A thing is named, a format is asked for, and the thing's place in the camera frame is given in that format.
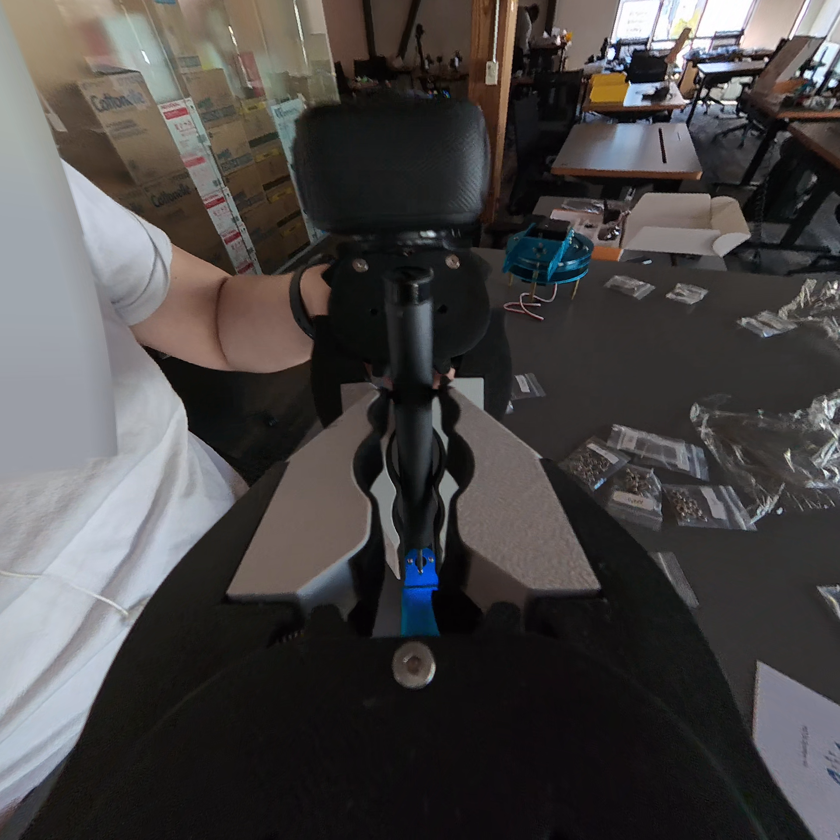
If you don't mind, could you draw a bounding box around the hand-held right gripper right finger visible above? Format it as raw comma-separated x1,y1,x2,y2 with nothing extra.
446,384,601,614

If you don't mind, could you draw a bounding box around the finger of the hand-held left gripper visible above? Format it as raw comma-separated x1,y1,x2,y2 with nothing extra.
430,376,488,559
340,382,404,580

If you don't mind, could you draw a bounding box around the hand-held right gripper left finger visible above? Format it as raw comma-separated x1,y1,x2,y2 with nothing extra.
226,387,389,621

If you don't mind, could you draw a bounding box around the black electric screwdriver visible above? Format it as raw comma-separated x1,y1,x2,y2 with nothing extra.
382,266,454,572

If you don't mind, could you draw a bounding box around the blue servo bracket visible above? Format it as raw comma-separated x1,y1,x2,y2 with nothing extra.
399,548,442,638

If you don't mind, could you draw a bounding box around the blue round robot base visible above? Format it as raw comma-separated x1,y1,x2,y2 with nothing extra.
502,220,595,303

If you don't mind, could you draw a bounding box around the person's left forearm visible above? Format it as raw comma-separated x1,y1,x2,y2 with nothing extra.
128,243,316,375

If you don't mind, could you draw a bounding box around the dark grey desk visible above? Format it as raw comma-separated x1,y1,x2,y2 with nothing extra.
0,246,840,840

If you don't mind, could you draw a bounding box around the zip bag of metal hardware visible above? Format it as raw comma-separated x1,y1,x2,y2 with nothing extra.
558,436,631,492
661,484,756,532

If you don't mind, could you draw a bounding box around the wooden pillar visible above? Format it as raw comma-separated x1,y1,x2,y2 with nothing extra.
469,0,520,224

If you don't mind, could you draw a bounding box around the black office chair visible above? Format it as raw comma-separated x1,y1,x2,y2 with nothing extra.
512,69,585,218

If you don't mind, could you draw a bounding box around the black wristband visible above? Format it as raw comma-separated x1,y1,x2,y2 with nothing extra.
289,262,329,340

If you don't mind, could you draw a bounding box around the stack of cardboard boxes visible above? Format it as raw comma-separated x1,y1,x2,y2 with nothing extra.
46,66,313,277

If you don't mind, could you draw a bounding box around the person in white shirt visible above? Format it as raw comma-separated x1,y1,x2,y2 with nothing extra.
0,161,248,809

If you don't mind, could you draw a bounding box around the office table with slot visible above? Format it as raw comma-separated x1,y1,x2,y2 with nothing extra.
551,121,704,182

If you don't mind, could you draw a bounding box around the crumpled clear plastic wrap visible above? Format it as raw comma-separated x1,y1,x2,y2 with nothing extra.
689,279,840,520

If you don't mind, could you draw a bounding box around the white open cardboard box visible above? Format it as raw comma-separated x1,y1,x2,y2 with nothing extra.
620,192,753,259

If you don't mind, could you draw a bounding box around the assembly instruction booklet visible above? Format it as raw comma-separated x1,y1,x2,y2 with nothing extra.
751,659,840,840

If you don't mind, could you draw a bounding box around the long wooden office table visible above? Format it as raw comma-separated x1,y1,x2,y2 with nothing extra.
738,98,840,263

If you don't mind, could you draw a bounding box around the red white servo cable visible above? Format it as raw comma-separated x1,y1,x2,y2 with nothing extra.
504,292,559,323

